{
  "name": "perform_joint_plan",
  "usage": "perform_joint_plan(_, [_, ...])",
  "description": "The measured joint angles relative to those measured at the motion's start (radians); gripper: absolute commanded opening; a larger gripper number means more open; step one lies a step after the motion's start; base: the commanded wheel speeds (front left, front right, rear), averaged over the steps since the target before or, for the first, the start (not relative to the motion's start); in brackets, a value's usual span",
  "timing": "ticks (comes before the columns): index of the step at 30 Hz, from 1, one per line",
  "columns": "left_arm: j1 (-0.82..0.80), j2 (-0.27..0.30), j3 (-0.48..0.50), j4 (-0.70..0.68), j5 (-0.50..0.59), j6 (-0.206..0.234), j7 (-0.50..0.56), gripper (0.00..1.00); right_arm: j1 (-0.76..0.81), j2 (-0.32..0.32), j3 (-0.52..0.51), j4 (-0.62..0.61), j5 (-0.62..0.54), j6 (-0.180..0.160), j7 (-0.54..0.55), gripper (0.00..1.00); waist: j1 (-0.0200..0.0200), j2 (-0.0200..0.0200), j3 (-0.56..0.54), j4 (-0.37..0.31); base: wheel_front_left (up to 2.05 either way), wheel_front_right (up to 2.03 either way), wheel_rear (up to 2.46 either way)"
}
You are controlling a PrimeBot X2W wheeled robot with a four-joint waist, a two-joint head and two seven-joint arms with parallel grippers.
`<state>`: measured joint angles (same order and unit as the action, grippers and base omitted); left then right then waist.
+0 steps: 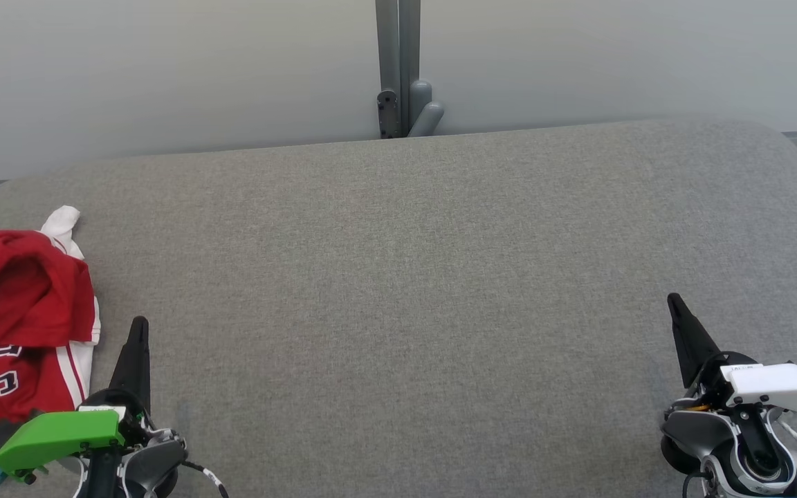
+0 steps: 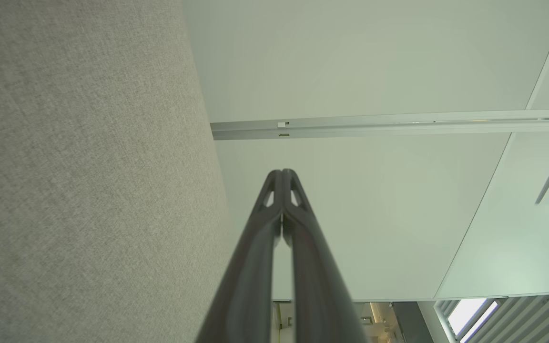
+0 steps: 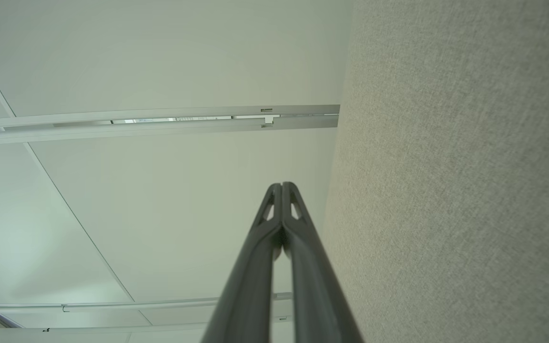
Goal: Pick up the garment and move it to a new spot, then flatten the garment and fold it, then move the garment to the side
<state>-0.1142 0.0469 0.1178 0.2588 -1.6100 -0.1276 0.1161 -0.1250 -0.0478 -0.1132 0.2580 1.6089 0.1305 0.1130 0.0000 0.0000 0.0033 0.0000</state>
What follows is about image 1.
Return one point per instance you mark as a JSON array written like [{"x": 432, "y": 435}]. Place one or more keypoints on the red shorts with white stripe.
[{"x": 11, "y": 290}]

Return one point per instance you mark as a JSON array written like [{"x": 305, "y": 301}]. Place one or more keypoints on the grey metal partition post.
[{"x": 398, "y": 48}]

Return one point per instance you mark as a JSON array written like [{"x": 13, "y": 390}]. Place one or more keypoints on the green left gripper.
[{"x": 59, "y": 436}]

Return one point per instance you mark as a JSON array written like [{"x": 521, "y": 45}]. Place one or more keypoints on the red jersey with number print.
[{"x": 25, "y": 391}]

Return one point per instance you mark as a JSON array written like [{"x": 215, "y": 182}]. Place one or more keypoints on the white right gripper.
[{"x": 779, "y": 387}]

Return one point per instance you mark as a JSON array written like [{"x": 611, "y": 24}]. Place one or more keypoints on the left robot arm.
[{"x": 149, "y": 460}]

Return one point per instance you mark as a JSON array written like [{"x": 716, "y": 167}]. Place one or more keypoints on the dark perforated post plate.
[{"x": 388, "y": 114}]

